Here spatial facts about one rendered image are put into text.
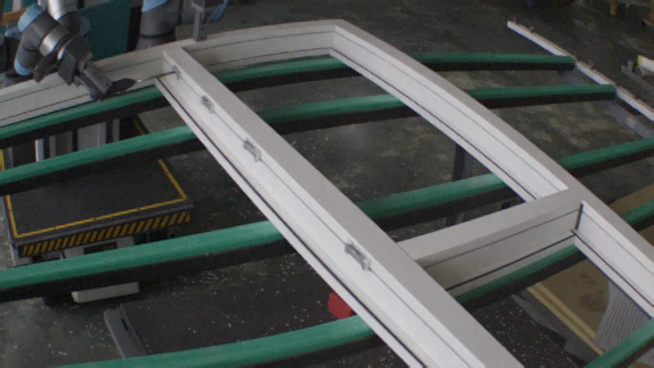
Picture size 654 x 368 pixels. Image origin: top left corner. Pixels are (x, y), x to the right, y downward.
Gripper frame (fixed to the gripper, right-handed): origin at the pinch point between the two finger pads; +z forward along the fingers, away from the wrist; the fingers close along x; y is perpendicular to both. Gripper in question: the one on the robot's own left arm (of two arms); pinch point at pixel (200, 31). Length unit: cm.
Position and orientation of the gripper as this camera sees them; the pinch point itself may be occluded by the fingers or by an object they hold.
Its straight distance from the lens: 171.6
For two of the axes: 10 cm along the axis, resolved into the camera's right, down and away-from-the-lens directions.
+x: 4.7, 4.6, -7.5
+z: -0.7, 8.7, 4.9
